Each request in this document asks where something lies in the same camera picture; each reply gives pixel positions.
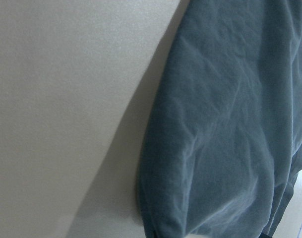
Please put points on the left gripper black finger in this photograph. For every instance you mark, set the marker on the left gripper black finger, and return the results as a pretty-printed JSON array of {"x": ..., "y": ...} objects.
[{"x": 263, "y": 235}]

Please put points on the black t-shirt with logo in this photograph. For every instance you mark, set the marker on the black t-shirt with logo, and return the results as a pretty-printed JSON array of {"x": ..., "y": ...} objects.
[{"x": 223, "y": 145}]

